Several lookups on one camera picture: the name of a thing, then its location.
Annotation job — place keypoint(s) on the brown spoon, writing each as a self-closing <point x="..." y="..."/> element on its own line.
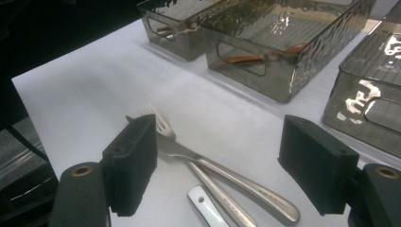
<point x="242" y="59"/>

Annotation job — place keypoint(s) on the clear grey plastic bin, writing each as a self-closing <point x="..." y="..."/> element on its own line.
<point x="186" y="44"/>
<point x="277" y="82"/>
<point x="353" y="126"/>

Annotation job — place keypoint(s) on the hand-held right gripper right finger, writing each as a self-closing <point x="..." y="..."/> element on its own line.
<point x="318" y="167"/>

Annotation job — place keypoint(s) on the metal floor rail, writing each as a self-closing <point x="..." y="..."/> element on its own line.
<point x="19" y="167"/>

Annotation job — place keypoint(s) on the white table sheet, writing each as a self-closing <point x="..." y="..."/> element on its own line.
<point x="94" y="94"/>

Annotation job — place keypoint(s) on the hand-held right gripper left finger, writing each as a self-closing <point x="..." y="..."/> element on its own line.
<point x="130" y="167"/>

